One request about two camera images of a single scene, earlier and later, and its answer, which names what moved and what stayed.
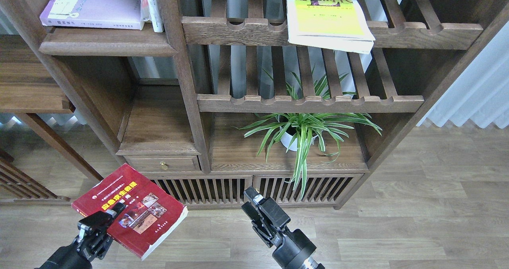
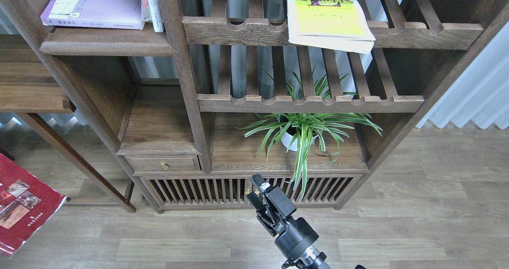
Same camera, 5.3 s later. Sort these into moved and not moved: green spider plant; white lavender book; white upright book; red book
Moved: red book
Not moved: white lavender book; green spider plant; white upright book
